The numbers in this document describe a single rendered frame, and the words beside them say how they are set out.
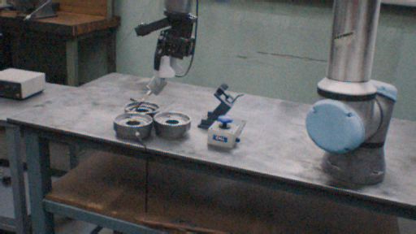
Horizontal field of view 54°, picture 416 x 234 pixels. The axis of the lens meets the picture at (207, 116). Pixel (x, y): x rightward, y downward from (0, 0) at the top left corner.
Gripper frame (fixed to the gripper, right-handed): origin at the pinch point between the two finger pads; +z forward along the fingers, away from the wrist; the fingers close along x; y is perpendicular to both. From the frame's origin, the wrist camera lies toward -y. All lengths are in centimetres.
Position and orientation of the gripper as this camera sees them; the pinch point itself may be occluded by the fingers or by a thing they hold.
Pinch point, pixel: (159, 79)
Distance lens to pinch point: 119.6
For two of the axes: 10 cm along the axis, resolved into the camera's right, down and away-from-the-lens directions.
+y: 9.3, 3.0, -2.3
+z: -1.9, 9.0, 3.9
